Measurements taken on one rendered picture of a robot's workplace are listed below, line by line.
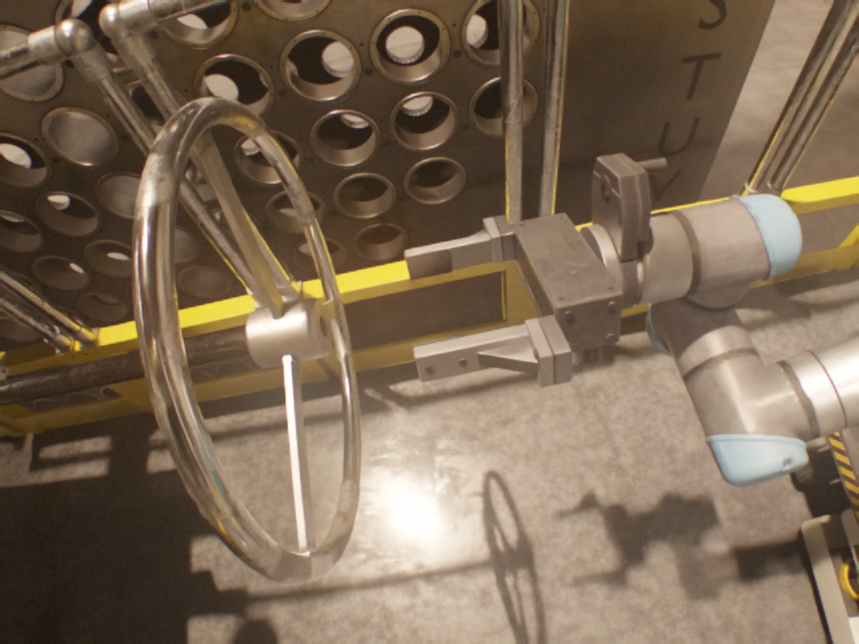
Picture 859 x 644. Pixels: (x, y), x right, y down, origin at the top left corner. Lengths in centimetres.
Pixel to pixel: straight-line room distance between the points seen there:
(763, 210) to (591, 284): 17
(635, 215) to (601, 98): 155
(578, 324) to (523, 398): 93
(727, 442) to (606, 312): 18
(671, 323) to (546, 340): 21
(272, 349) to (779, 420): 42
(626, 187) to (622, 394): 99
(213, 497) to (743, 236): 40
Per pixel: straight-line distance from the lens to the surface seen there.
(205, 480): 25
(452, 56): 163
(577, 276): 36
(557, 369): 32
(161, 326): 24
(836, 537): 126
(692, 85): 207
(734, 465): 46
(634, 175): 36
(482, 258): 45
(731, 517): 131
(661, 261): 39
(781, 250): 45
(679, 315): 49
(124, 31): 71
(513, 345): 33
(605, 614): 121
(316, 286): 105
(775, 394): 46
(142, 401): 155
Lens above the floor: 118
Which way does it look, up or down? 57 degrees down
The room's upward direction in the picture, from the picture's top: 13 degrees counter-clockwise
